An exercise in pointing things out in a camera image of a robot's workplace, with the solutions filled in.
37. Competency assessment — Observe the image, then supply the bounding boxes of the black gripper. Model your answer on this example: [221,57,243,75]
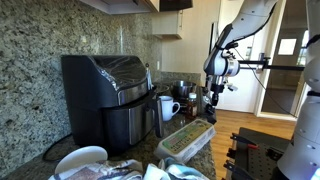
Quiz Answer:
[204,83,224,111]

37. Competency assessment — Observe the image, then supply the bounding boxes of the amber honey bottle white cap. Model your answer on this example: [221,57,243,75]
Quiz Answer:
[186,92,199,120]

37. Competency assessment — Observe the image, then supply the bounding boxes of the large steel pot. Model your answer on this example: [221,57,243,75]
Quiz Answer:
[171,79,198,98]

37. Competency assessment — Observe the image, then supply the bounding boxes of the white refrigerator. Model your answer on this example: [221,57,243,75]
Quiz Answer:
[208,21,268,114]

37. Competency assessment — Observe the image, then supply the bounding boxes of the white egg carton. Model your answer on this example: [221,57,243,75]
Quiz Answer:
[154,118,217,163]

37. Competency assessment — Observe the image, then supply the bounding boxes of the white ceramic mug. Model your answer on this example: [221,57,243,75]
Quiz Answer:
[159,95,182,122]

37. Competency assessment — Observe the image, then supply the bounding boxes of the shiny steel mixing bowl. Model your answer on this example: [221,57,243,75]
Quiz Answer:
[153,82,172,95]

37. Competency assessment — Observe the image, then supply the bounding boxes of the metal kitchen tongs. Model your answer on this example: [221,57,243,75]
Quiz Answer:
[145,62,155,90]

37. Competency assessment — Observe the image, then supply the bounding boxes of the white teal dish towel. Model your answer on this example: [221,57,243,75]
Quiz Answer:
[143,156,212,180]

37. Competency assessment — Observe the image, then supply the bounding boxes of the bright background window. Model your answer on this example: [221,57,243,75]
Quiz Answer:
[278,38,298,57]
[297,39,307,66]

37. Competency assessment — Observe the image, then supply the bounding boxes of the dark range hood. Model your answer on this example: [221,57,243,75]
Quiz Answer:
[159,0,194,13]

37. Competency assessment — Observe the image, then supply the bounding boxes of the black air fryer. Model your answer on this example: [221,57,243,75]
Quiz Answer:
[60,54,165,155]

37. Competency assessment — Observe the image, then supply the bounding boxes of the wooden upper cabinet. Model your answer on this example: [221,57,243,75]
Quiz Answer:
[79,0,161,15]

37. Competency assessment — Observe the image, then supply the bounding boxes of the brown patterned dish towel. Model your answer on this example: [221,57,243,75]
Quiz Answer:
[48,158,145,180]

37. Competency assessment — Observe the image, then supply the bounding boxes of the white plate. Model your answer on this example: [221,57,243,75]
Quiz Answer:
[54,145,109,174]

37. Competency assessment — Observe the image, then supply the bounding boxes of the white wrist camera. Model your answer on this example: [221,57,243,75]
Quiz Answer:
[226,83,240,93]

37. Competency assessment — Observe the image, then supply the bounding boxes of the red handled clamp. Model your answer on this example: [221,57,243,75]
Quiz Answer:
[229,132,260,150]

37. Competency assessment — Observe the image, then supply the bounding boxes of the thin black hanging cable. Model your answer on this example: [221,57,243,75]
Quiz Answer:
[233,48,298,118]

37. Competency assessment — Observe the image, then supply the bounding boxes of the black camera boom pole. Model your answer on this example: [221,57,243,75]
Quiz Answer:
[238,53,306,73]

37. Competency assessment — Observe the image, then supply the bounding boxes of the cream wall cabinet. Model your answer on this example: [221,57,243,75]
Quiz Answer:
[152,10,185,40]

